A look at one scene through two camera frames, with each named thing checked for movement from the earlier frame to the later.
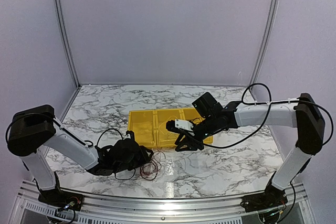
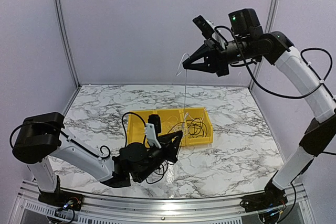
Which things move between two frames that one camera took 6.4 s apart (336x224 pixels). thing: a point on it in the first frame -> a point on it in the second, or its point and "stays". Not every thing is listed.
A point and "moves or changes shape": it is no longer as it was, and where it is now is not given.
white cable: [164, 122] moves or changes shape
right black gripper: [193, 146] -> [217, 59]
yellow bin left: [144, 125] stays
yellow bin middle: [162, 137] stays
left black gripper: [142, 160] -> [171, 150]
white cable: [174, 167] -> [186, 116]
